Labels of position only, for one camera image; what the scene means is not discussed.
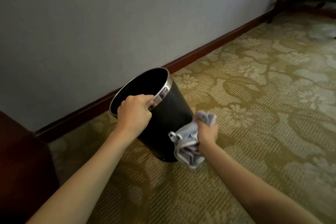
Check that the person's right hand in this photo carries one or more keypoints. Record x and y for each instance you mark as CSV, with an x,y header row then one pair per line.
x,y
208,136

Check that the person's left hand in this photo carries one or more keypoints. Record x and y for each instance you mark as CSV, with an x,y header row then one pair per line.
x,y
132,116

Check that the person's left thumb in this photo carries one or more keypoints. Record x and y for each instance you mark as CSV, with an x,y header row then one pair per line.
x,y
148,100

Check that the person's right fingers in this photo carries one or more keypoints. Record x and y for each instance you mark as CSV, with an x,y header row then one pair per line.
x,y
202,128

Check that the grey cleaning cloth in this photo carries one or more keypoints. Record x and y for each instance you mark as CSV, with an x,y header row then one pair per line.
x,y
187,142

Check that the black waste bin chrome rim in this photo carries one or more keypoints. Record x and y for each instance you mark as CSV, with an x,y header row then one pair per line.
x,y
168,116

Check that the person's right forearm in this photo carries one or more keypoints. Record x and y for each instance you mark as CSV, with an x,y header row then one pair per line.
x,y
252,192

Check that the person's left forearm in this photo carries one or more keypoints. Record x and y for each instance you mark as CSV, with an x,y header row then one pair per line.
x,y
84,176

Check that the dark wooden baseboard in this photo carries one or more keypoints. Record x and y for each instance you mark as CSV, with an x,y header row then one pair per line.
x,y
157,71

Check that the dark wooden cabinet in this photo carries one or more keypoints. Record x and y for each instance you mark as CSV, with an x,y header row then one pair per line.
x,y
23,168

